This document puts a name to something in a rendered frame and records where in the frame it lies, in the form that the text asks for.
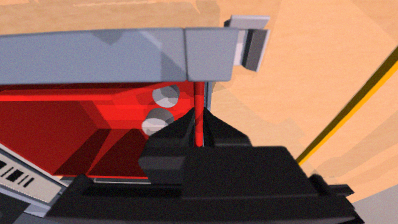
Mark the yellow bar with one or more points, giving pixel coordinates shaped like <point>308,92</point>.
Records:
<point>385,71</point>

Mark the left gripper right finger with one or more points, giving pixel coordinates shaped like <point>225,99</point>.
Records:
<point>221,133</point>

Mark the red bin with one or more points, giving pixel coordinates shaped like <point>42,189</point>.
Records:
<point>96,130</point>

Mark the dark grey tool case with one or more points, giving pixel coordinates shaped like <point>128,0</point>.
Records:
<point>11,208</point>

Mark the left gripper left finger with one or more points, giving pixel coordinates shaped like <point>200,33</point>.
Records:
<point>176,133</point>

